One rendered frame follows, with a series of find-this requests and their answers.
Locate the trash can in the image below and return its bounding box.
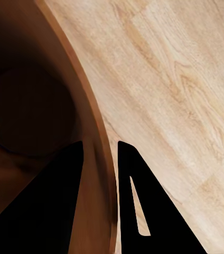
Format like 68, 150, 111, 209
0, 0, 118, 254

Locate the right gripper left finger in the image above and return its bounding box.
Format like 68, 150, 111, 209
0, 141, 84, 254

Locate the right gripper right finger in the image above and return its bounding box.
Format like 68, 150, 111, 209
118, 141, 207, 254

